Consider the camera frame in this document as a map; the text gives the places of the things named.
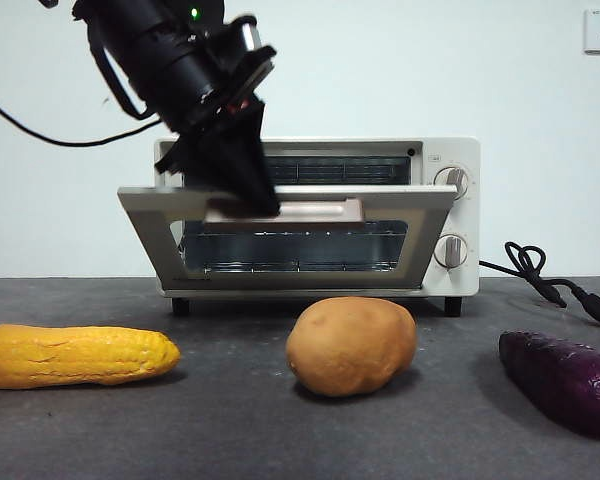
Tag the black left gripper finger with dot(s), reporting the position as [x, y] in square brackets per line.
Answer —
[215, 165]
[252, 145]

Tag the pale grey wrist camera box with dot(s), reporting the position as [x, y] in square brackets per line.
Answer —
[250, 34]

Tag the yellow corn cob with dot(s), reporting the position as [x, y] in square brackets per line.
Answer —
[75, 356]

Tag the brown potato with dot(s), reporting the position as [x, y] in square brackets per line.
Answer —
[350, 345]

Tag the beige oven knob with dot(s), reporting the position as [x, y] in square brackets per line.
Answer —
[452, 177]
[451, 250]

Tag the purple eggplant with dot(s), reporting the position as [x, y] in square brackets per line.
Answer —
[560, 385]

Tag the white toaster oven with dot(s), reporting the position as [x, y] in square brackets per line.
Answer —
[462, 220]

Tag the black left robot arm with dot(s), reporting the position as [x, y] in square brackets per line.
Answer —
[150, 50]

